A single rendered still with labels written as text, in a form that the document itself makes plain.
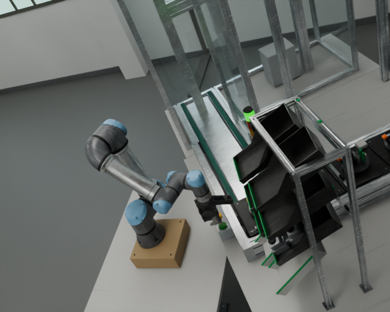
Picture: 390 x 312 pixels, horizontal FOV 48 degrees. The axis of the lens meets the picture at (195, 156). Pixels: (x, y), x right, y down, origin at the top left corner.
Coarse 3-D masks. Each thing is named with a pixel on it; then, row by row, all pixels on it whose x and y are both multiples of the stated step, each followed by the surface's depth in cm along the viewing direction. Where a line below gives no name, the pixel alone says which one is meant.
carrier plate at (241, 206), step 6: (234, 204) 221; (240, 204) 219; (246, 204) 218; (240, 210) 216; (246, 210) 215; (240, 216) 214; (246, 216) 212; (246, 222) 210; (252, 222) 209; (246, 228) 207; (252, 228) 206; (252, 234) 204
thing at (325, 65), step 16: (320, 48) 318; (320, 64) 304; (336, 64) 297; (368, 64) 286; (256, 80) 315; (304, 80) 296; (320, 80) 290; (224, 96) 314; (256, 96) 301; (272, 96) 295; (304, 96) 284
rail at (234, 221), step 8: (200, 152) 261; (200, 160) 256; (208, 168) 248; (208, 176) 243; (216, 184) 237; (216, 192) 233; (224, 208) 222; (232, 216) 217; (232, 224) 213; (240, 224) 210; (240, 232) 208; (240, 240) 204; (248, 240) 203; (248, 248) 200; (248, 256) 203
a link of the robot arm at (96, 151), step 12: (96, 144) 192; (96, 156) 190; (108, 156) 191; (96, 168) 192; (108, 168) 190; (120, 168) 190; (120, 180) 191; (132, 180) 189; (144, 180) 190; (144, 192) 189; (156, 192) 189; (168, 192) 190; (156, 204) 187; (168, 204) 188
